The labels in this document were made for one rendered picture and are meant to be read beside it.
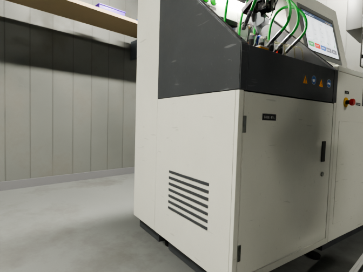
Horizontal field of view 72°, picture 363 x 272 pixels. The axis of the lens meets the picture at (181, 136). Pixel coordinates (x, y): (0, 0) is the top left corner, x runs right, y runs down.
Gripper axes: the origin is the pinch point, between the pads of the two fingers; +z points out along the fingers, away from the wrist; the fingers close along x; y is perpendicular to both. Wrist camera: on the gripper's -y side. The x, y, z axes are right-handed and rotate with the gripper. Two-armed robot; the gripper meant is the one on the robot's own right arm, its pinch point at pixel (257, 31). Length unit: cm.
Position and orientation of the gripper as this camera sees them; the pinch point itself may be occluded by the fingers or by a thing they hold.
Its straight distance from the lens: 138.4
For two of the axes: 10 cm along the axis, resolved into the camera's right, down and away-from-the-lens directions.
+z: -0.3, 10.0, 0.5
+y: 5.6, 0.6, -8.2
